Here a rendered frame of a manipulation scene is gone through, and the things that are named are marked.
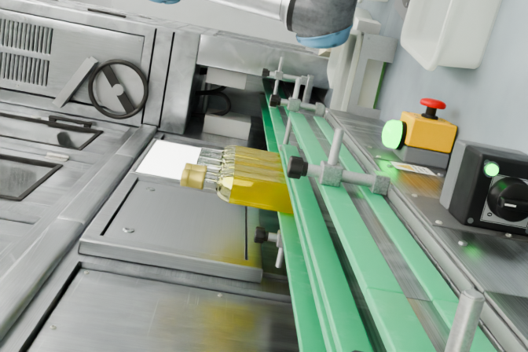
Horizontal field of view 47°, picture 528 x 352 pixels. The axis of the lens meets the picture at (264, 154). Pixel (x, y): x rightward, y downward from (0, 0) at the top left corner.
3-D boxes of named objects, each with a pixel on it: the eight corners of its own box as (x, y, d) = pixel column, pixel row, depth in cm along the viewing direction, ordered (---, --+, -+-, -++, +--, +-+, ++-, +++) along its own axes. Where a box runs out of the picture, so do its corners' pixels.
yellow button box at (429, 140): (435, 159, 99) (391, 152, 99) (447, 115, 97) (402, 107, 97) (449, 170, 92) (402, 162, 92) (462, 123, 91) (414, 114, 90)
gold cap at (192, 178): (201, 193, 116) (179, 189, 116) (204, 180, 119) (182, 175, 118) (203, 181, 114) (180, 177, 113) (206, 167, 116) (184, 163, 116)
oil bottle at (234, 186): (320, 211, 121) (214, 192, 120) (326, 185, 120) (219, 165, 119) (324, 220, 116) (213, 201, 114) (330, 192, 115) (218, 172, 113)
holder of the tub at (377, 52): (357, 141, 159) (328, 135, 158) (381, 36, 153) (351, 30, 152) (370, 155, 142) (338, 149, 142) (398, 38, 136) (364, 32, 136)
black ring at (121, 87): (145, 122, 221) (86, 111, 219) (154, 64, 216) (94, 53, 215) (143, 124, 216) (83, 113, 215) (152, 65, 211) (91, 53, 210)
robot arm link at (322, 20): (353, -7, 122) (122, -68, 136) (339, 60, 130) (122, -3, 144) (368, -21, 132) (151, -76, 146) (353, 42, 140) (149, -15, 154)
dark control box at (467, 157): (505, 214, 72) (438, 203, 72) (524, 151, 71) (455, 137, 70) (537, 240, 64) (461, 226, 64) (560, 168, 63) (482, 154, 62)
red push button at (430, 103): (412, 115, 96) (418, 94, 95) (437, 120, 96) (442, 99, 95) (419, 120, 92) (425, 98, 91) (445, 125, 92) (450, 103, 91)
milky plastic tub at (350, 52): (360, 120, 158) (327, 115, 157) (379, 34, 153) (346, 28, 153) (373, 133, 141) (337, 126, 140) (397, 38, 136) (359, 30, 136)
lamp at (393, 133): (394, 146, 97) (376, 143, 97) (401, 119, 96) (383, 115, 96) (401, 152, 93) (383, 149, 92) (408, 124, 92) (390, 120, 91)
